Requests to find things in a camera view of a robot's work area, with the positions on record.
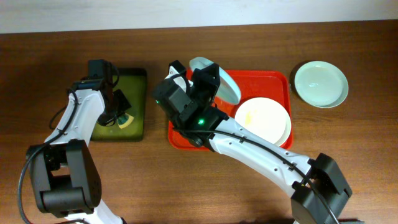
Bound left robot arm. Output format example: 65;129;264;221
22;59;134;223

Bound mint green plate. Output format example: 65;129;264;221
294;61;349;108

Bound red plastic tray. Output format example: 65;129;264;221
168;70;294;151

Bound light blue plate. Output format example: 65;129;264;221
189;57;241;105

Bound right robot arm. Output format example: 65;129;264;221
152;60;353;223

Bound black tray with green mat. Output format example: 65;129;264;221
91;68;147;142

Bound green and yellow sponge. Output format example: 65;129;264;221
116;113;134;129

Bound cream white plate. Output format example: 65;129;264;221
234;97;292;146

